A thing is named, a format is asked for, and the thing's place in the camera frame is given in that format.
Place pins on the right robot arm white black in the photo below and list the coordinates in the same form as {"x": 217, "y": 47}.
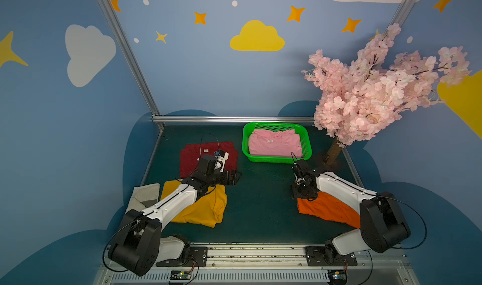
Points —
{"x": 382, "y": 223}

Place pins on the green plastic basket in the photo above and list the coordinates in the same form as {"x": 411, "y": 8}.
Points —
{"x": 304, "y": 142}

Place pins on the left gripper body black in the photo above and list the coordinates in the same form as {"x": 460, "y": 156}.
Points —
{"x": 224, "y": 176}

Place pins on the right aluminium frame post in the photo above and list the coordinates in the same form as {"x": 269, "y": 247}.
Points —
{"x": 402, "y": 12}

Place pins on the right circuit board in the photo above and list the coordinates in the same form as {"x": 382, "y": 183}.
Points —
{"x": 337, "y": 277}

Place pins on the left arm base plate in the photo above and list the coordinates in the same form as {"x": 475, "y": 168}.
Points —
{"x": 188, "y": 257}

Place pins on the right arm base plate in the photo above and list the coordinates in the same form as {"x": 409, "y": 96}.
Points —
{"x": 328, "y": 256}

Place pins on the left circuit board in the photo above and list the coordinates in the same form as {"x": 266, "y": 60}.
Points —
{"x": 180, "y": 276}

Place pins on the pink t-shirt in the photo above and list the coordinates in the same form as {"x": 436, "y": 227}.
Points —
{"x": 267, "y": 143}

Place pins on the orange t-shirt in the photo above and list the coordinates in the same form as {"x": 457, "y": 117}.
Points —
{"x": 329, "y": 208}

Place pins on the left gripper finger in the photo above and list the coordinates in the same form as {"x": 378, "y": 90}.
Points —
{"x": 230, "y": 182}
{"x": 233, "y": 174}

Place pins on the pink artificial blossom tree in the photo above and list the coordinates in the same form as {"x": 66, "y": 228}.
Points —
{"x": 362, "y": 98}

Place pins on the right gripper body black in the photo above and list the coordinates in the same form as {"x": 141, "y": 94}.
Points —
{"x": 299, "y": 189}

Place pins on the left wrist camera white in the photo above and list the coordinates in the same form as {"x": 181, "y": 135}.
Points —
{"x": 221, "y": 157}

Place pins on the dark red t-shirt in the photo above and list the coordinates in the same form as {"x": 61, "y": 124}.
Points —
{"x": 190, "y": 155}

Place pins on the aluminium frame post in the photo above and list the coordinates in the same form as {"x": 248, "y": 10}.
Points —
{"x": 402, "y": 12}
{"x": 129, "y": 56}

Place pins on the left aluminium frame post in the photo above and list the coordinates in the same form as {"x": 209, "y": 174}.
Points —
{"x": 129, "y": 56}

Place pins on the circuit board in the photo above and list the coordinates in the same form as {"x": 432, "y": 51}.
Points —
{"x": 337, "y": 277}
{"x": 180, "y": 276}

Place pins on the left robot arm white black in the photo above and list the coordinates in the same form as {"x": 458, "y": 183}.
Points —
{"x": 138, "y": 244}

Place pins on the beige work glove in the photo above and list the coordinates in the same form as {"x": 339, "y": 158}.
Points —
{"x": 144, "y": 197}

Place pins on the aluminium front rail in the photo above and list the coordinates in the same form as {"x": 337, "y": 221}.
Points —
{"x": 272, "y": 264}

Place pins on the yellow t-shirt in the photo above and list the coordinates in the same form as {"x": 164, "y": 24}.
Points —
{"x": 208, "y": 211}

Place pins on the aluminium back frame bar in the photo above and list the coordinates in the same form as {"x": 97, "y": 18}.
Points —
{"x": 232, "y": 119}

